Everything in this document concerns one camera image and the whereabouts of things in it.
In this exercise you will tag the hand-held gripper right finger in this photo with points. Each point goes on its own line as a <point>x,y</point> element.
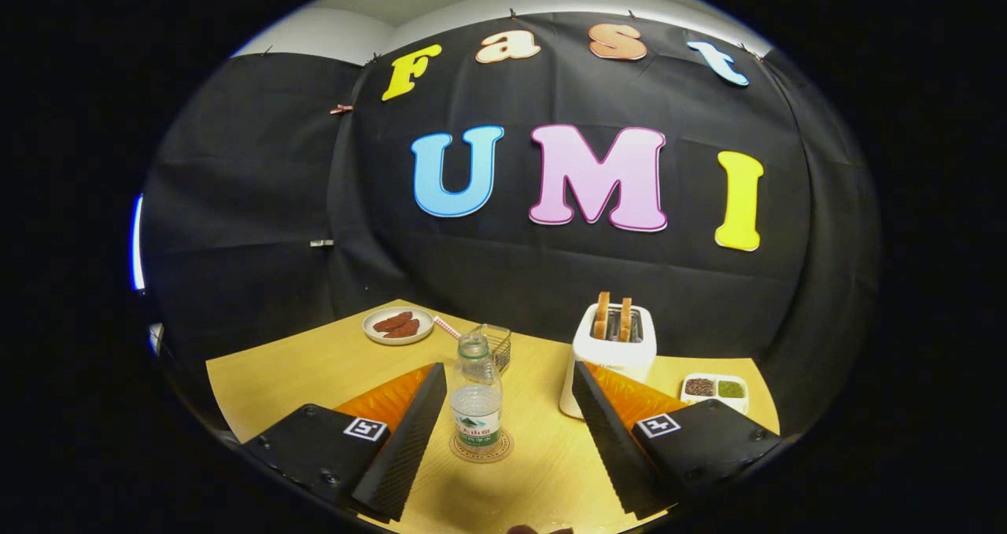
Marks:
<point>610,440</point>

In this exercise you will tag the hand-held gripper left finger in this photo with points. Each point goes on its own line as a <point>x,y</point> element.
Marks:
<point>405,447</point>

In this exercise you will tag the white toaster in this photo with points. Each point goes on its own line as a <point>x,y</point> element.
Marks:
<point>610,357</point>

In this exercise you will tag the pink clip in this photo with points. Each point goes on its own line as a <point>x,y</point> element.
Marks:
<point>341,109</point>

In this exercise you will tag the wooden table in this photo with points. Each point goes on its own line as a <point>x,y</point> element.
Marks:
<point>315,369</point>

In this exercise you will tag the round wooden coaster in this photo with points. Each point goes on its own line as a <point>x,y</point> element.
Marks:
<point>497,449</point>

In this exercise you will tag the white divided dish with beans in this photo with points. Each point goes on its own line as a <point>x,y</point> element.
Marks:
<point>714,403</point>

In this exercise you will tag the red food piece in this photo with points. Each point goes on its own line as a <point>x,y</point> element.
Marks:
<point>405,330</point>
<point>392,322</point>

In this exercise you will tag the toast slice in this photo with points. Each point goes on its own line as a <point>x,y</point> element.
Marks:
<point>625,322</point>
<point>601,318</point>

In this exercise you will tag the clear plastic bottle green label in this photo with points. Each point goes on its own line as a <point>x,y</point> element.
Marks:
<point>477,400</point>

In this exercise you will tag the white round plate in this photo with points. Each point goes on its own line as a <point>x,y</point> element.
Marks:
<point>376,336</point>

